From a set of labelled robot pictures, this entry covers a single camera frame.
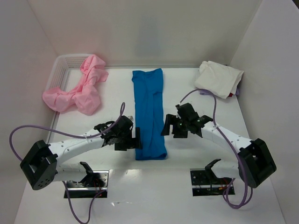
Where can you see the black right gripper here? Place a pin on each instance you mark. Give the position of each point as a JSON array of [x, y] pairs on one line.
[[175, 127]]

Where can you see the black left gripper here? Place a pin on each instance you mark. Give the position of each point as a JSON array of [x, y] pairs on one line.
[[130, 142]]

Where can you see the blue t shirt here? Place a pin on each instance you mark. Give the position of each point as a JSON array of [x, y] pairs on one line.
[[149, 114]]

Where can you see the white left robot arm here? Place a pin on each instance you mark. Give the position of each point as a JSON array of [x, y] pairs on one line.
[[46, 163]]

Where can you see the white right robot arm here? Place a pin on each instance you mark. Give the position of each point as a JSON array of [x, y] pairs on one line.
[[254, 161]]

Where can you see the white folded t shirt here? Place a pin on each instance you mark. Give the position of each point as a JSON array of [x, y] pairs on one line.
[[219, 79]]

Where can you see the pink t shirt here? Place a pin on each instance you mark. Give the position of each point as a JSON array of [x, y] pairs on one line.
[[84, 95]]

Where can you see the white plastic basket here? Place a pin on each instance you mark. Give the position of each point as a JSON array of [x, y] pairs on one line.
[[62, 68]]

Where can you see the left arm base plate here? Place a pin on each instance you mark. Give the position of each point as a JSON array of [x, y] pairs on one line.
[[98, 184]]

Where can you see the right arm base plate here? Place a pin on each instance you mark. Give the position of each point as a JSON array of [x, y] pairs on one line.
[[204, 185]]

